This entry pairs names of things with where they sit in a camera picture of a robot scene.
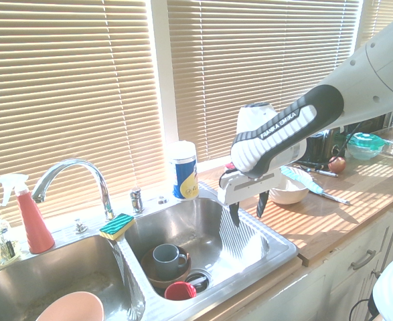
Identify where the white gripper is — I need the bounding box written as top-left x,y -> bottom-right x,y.
219,166 -> 282,229

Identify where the stainless steel double sink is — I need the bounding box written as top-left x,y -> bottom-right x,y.
0,182 -> 300,321

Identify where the metal sink drain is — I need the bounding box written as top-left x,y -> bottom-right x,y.
184,270 -> 214,296

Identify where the white ceramic bowl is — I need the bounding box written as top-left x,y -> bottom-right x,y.
268,167 -> 310,206

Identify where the blue white cleanser canister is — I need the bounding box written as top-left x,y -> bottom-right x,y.
168,140 -> 200,203

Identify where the black pen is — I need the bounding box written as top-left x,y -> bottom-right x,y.
296,160 -> 339,178

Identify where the grey ceramic mug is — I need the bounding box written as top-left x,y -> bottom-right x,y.
152,243 -> 189,282

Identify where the red apple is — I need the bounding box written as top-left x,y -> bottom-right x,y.
327,156 -> 347,175

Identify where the black kitchen appliance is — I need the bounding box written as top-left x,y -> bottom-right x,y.
305,126 -> 347,165

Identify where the red mug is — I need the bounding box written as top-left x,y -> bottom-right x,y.
164,281 -> 198,302

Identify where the white kitchen cabinet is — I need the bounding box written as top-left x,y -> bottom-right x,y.
249,200 -> 393,321

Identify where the brown wooden bowl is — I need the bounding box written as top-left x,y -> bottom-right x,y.
140,245 -> 193,290

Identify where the clear container with green lid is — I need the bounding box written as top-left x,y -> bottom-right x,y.
346,132 -> 386,161

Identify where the yellow and green sponge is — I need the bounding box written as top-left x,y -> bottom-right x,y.
98,213 -> 136,241

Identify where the chrome gooseneck faucet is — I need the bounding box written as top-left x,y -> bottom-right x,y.
31,158 -> 116,221

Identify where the pink plastic bowl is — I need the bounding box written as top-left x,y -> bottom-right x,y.
34,291 -> 105,321

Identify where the red spray bottle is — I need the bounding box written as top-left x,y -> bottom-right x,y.
0,173 -> 56,255

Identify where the wide beige window blind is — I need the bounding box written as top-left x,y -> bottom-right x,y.
0,0 -> 165,228

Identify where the chrome faucet lever handle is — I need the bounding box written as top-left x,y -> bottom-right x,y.
130,187 -> 146,215

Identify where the metal drawer handle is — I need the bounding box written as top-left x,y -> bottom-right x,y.
350,249 -> 378,272

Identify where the black cable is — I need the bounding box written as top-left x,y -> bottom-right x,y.
347,296 -> 378,321

